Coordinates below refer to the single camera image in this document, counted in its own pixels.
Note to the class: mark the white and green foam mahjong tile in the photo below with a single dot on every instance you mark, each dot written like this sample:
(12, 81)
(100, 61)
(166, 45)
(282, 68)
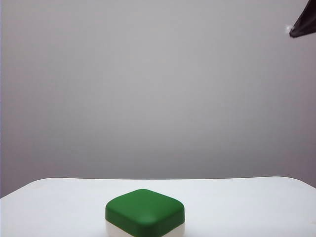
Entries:
(145, 212)

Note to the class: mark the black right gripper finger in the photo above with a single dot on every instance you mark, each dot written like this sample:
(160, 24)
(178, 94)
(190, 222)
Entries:
(306, 23)

